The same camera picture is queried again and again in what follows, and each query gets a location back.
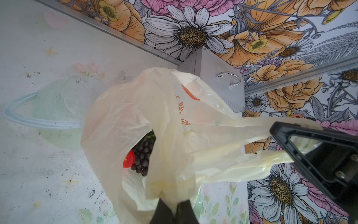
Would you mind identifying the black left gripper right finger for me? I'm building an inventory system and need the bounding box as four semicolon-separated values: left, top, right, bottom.
176;200;199;224

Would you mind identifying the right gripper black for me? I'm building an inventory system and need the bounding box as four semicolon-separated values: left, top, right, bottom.
270;122;358;207

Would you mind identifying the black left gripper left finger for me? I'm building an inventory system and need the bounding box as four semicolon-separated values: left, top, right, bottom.
149;199;175;224

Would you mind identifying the red strawberry fruit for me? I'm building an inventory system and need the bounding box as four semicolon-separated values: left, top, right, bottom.
123;150;136;169

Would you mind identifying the green leaf grape bunch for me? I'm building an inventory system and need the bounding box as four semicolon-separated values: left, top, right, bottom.
131;130;156;177

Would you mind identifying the cream translucent plastic bag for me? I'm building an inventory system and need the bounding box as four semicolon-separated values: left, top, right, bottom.
80;67;324;224

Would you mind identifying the silver aluminium case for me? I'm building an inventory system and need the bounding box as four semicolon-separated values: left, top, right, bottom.
179;47;245;113

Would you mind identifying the aluminium corner post right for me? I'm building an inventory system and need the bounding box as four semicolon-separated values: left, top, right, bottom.
245;53;358;97

